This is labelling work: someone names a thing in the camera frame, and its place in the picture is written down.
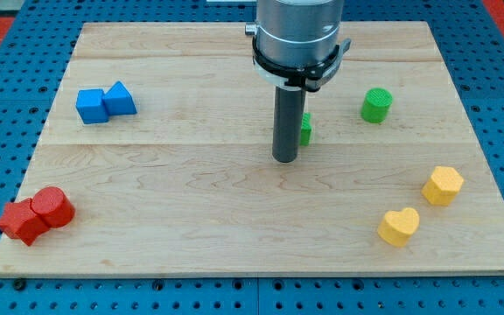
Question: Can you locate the green star block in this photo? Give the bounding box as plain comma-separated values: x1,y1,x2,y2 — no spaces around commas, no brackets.
299,112,312,146

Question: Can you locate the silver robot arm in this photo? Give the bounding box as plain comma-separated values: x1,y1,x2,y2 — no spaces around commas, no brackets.
254,0,344,68

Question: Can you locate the red star block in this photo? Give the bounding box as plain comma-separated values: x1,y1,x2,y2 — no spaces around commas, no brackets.
0,198,50,246

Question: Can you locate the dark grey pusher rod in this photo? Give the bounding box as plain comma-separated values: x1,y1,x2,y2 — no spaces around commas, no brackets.
272,87,305,163

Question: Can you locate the wooden board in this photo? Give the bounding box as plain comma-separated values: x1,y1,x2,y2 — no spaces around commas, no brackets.
0,22,504,278

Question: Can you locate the green cylinder block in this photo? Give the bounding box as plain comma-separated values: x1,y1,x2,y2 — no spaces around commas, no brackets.
360,87,393,123

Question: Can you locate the blue triangle block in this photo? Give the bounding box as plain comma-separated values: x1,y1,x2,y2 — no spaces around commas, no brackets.
102,81,137,116

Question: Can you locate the yellow heart block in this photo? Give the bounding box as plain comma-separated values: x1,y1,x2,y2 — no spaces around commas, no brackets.
377,207,420,248

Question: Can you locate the blue cube block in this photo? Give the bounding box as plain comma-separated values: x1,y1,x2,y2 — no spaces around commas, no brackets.
75,89,109,124

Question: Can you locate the yellow hexagon block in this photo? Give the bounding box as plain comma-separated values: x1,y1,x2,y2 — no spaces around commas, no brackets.
421,166,465,207

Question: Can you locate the red cylinder block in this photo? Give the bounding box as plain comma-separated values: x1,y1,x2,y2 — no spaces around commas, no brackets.
31,186,75,228

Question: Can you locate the black clamp ring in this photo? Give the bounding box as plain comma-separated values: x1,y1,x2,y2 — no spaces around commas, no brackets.
251,36,353,94

